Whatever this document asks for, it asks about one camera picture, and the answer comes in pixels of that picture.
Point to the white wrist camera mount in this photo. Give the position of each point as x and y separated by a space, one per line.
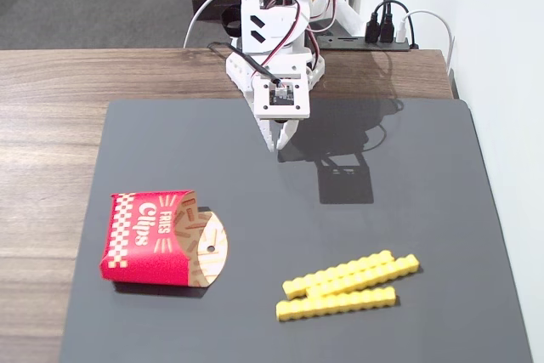
297 101

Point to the white fixed gripper finger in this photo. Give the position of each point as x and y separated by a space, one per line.
268 133

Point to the dark grey work mat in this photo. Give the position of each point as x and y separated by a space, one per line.
255 210

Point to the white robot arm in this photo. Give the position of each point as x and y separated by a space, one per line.
272 33

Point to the black power strip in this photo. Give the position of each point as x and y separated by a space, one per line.
353 43

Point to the red fries clips box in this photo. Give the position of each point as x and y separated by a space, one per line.
144 244

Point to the white moving gripper finger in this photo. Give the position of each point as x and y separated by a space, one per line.
289 131

